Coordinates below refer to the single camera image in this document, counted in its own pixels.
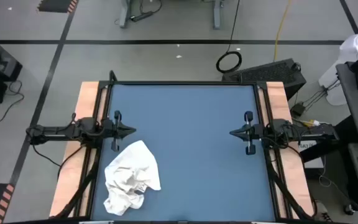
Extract black floor cable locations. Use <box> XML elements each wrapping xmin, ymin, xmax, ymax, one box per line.
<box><xmin>0</xmin><ymin>80</ymin><xmax>25</xmax><ymax>123</ymax></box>

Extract black power strip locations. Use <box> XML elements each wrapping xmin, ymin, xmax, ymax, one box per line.
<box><xmin>130</xmin><ymin>11</ymin><xmax>154</xmax><ymax>22</ymax></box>

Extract black cart base beam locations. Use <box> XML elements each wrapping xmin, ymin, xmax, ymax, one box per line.
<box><xmin>299</xmin><ymin>115</ymin><xmax>358</xmax><ymax>163</ymax></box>

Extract grey metal desk leg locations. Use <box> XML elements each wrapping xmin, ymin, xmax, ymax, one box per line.
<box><xmin>213</xmin><ymin>0</ymin><xmax>223</xmax><ymax>30</ymax></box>
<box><xmin>119</xmin><ymin>0</ymin><xmax>132</xmax><ymax>29</ymax></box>

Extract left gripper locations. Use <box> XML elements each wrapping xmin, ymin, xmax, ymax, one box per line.
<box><xmin>103</xmin><ymin>111</ymin><xmax>137</xmax><ymax>152</ymax></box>

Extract white beige plaid towel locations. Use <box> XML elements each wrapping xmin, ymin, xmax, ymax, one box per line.
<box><xmin>103</xmin><ymin>139</ymin><xmax>162</xmax><ymax>217</ymax></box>

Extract black power adapter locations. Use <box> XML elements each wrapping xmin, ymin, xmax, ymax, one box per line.
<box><xmin>290</xmin><ymin>102</ymin><xmax>306</xmax><ymax>118</ymax></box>

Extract white labelled box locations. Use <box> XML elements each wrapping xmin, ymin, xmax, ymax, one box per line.
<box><xmin>296</xmin><ymin>139</ymin><xmax>325</xmax><ymax>170</ymax></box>

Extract yellow hanging cable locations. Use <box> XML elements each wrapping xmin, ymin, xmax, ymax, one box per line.
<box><xmin>272</xmin><ymin>0</ymin><xmax>293</xmax><ymax>62</ymax></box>

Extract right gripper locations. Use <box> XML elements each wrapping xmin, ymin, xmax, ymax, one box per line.
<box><xmin>229</xmin><ymin>111</ymin><xmax>265</xmax><ymax>156</ymax></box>

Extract black hanging coiled cable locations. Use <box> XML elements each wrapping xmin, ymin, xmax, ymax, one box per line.
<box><xmin>215</xmin><ymin>0</ymin><xmax>243</xmax><ymax>74</ymax></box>

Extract black metal table frame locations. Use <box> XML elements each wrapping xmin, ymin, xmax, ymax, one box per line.
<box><xmin>50</xmin><ymin>70</ymin><xmax>318</xmax><ymax>224</ymax></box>

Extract blue table mat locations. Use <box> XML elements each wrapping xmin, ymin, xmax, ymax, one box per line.
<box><xmin>91</xmin><ymin>83</ymin><xmax>276</xmax><ymax>222</ymax></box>

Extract black perforated computer tower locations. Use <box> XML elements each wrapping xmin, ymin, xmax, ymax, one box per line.
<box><xmin>221</xmin><ymin>58</ymin><xmax>307</xmax><ymax>101</ymax></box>

